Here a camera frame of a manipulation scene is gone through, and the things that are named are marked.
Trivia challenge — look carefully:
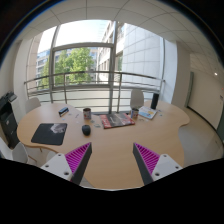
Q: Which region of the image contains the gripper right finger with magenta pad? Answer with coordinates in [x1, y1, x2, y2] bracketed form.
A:
[133, 143, 182, 185]

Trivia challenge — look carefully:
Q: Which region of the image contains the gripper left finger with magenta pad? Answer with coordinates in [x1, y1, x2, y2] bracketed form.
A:
[42, 143, 92, 185]

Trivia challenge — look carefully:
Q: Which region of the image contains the black computer mouse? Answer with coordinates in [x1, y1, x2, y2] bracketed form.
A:
[82, 125, 91, 136]

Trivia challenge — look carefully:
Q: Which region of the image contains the black mouse pad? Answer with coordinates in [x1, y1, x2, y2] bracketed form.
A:
[31, 123, 67, 146]

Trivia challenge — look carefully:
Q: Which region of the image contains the colourful mug left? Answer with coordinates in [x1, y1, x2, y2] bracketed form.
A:
[83, 108, 91, 120]

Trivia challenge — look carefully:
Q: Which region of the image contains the colourful mug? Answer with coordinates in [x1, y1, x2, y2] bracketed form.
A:
[83, 108, 91, 120]
[131, 108, 139, 119]

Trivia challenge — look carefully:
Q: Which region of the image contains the white chair front left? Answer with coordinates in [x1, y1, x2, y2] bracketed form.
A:
[0, 137, 37, 165]

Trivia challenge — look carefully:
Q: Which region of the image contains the white chair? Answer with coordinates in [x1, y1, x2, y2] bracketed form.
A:
[25, 97, 41, 112]
[130, 89, 144, 108]
[0, 137, 37, 165]

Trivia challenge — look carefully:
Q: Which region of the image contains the light blue booklet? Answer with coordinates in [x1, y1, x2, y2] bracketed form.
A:
[139, 106, 157, 119]

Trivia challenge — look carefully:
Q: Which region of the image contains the black stapler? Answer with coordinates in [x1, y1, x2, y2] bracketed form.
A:
[58, 107, 69, 117]

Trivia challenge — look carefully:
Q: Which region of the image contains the colourful mug right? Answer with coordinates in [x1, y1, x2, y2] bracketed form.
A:
[131, 108, 139, 119]

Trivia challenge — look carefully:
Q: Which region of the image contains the red magazine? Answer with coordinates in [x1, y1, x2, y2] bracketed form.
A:
[100, 113, 135, 129]

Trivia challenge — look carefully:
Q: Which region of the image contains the black cylindrical speaker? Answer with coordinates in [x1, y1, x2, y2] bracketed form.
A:
[150, 93, 159, 109]

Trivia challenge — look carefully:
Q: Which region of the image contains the white chair back right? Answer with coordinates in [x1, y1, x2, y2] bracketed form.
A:
[130, 89, 144, 108]

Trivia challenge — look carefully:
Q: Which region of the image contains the white chair back left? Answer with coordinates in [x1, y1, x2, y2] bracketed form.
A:
[25, 97, 41, 112]

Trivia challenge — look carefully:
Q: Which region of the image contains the metal window railing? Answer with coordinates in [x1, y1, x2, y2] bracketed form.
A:
[24, 71, 165, 113]

